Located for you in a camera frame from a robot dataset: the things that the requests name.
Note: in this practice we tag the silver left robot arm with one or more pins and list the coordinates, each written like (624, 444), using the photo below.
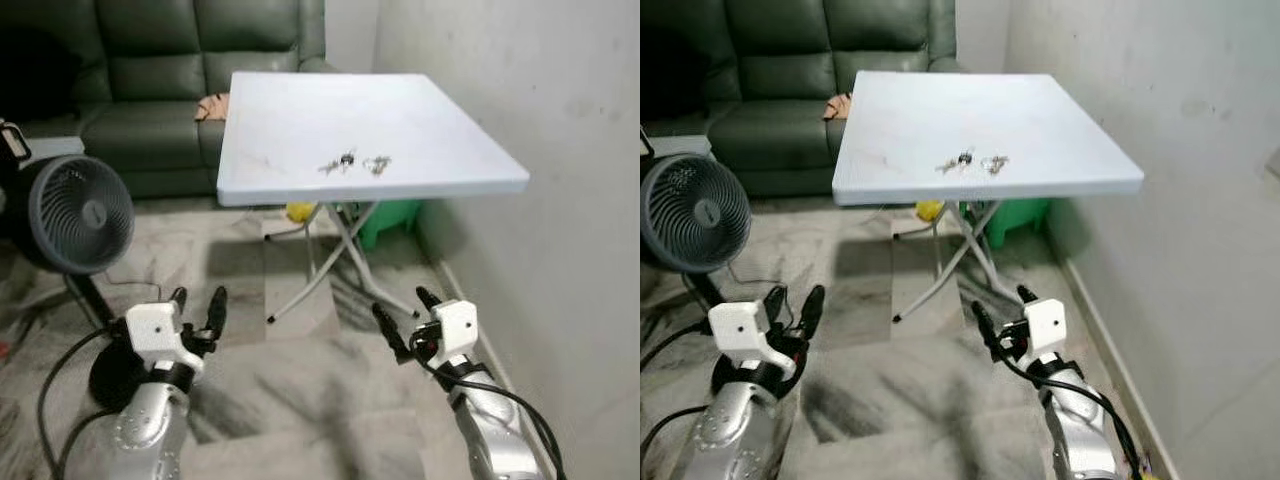
(148, 430)
(725, 435)

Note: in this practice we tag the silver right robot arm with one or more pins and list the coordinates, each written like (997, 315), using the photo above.
(495, 435)
(1080, 430)

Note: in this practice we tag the green plastic bin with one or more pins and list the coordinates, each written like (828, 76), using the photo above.
(392, 220)
(1015, 218)

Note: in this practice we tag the grey round floor fan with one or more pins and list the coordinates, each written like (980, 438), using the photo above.
(82, 215)
(697, 213)

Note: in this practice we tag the small yellow object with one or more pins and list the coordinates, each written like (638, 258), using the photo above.
(299, 211)
(929, 209)

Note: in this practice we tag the silver key bunch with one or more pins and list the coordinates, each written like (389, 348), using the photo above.
(994, 164)
(378, 164)

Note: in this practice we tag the key bunch with black fob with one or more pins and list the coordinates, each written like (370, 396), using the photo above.
(957, 163)
(340, 162)

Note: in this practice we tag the white folding table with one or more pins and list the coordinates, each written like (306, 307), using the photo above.
(380, 120)
(990, 120)

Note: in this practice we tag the tan patterned cloth item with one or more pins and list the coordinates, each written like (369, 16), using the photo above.
(213, 106)
(838, 105)

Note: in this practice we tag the dark green leather sofa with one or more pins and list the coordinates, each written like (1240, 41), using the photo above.
(780, 70)
(150, 70)

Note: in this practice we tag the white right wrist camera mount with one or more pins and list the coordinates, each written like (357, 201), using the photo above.
(456, 325)
(1046, 322)

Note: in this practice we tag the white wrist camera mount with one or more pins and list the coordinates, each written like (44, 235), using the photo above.
(456, 325)
(152, 328)
(738, 328)
(1046, 322)

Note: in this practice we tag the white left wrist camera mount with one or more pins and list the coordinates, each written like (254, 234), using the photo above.
(738, 328)
(152, 328)

